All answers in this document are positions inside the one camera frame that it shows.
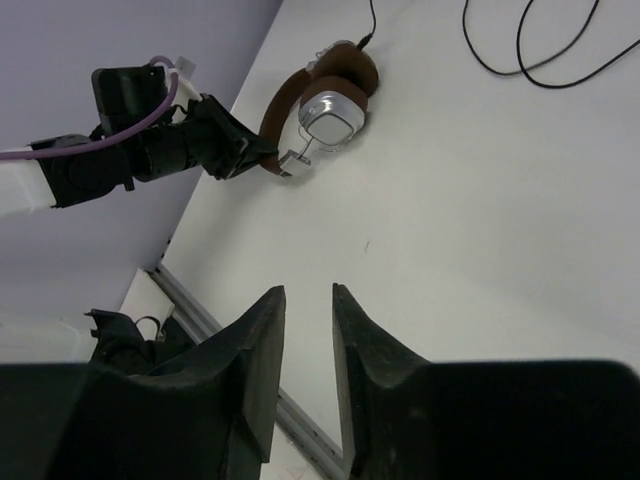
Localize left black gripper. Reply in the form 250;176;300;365
91;67;279;181

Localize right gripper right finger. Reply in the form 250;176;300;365
332;284;639;479

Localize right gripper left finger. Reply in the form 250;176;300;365
1;286;286;479

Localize brown silver headphones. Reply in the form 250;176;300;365
259;40;380;150

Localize black headphone cable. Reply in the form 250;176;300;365
355;0;640;90

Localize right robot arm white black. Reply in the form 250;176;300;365
1;284;639;479

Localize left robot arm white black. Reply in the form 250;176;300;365
1;56;276;216

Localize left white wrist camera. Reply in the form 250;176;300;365
150;56;203;107

